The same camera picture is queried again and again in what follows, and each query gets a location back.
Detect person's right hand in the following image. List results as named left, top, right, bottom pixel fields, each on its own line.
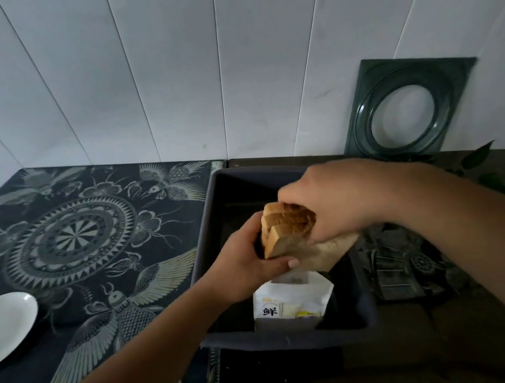
left=274, top=154, right=404, bottom=247

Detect person's left hand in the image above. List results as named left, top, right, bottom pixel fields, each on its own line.
left=194, top=208, right=305, bottom=312

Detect stack of bread slices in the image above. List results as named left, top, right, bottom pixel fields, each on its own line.
left=257, top=198, right=321, bottom=260

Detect white plastic bread bag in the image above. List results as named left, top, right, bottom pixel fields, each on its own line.
left=245, top=231, right=369, bottom=334

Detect person's right forearm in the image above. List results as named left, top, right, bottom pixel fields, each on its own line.
left=385, top=151, right=505, bottom=359

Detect person's left forearm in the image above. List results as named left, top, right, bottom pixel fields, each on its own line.
left=8, top=275, right=238, bottom=383

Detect dark grey rectangular bin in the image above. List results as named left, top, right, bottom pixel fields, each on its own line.
left=180, top=155, right=382, bottom=362

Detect green plant leaves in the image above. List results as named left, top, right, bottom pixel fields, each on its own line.
left=443, top=139, right=505, bottom=216

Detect dark patterned tablecloth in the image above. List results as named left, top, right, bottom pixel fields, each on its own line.
left=0, top=147, right=249, bottom=383

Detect white plate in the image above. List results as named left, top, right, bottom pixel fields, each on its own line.
left=0, top=290, right=45, bottom=371

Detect dark green square ring frame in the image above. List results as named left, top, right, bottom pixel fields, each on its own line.
left=334, top=48, right=487, bottom=165

